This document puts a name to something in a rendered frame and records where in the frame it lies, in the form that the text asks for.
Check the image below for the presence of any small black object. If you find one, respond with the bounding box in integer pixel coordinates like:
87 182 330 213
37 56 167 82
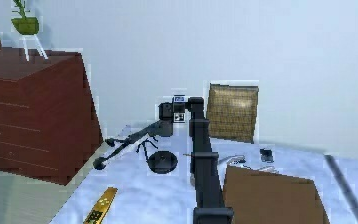
259 147 275 164

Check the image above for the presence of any red-brown chest of drawers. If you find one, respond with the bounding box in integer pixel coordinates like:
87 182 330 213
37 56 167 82
0 47 104 186

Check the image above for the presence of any grey thin curved object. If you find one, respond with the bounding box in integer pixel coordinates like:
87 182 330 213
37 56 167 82
217 153 247 167

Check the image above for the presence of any black wiry statue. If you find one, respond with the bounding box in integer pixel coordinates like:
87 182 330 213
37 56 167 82
136 134 160 162

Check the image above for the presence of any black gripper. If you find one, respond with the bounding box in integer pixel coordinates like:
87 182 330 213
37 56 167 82
92 102 175 171

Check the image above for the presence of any brown carton box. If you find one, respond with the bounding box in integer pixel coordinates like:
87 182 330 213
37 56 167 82
222 164 331 224

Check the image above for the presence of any dark grey long rod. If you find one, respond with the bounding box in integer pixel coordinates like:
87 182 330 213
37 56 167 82
322 153 358 224

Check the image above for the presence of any green potted house plant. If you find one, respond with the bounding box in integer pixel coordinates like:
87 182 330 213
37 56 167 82
10 0 49 62

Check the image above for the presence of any tan woven pillow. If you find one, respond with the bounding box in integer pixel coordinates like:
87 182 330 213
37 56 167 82
206 83 260 144

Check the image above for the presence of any pale blue bed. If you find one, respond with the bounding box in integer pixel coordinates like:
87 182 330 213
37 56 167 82
48 125 358 224

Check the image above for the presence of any yellow flat stick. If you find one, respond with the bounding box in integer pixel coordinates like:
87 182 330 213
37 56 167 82
82 186 119 224

